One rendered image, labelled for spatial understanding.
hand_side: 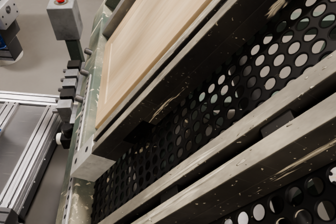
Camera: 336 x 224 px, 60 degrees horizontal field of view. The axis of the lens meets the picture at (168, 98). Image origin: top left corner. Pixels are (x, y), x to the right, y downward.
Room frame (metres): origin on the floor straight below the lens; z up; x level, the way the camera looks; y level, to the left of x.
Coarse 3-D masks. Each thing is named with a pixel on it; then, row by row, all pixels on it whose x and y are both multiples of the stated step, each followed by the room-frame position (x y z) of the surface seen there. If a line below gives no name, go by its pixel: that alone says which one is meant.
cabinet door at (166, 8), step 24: (144, 0) 0.93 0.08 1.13; (168, 0) 0.75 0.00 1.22; (192, 0) 0.63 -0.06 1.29; (120, 24) 0.98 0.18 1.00; (144, 24) 0.78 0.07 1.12; (168, 24) 0.65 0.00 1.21; (120, 48) 0.82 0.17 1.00; (144, 48) 0.67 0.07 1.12; (168, 48) 0.57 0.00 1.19; (120, 72) 0.69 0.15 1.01; (144, 72) 0.57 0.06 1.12; (120, 96) 0.57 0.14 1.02; (96, 120) 0.58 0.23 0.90
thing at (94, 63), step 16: (96, 16) 1.28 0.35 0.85; (96, 32) 1.10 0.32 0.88; (96, 48) 0.95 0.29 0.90; (96, 64) 0.85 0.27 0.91; (96, 80) 0.77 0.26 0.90; (96, 96) 0.69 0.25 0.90; (80, 112) 0.65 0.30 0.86; (96, 128) 0.56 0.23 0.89; (80, 144) 0.49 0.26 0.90; (64, 176) 0.43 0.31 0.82; (64, 192) 0.37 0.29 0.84; (80, 192) 0.34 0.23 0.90; (80, 208) 0.30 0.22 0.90
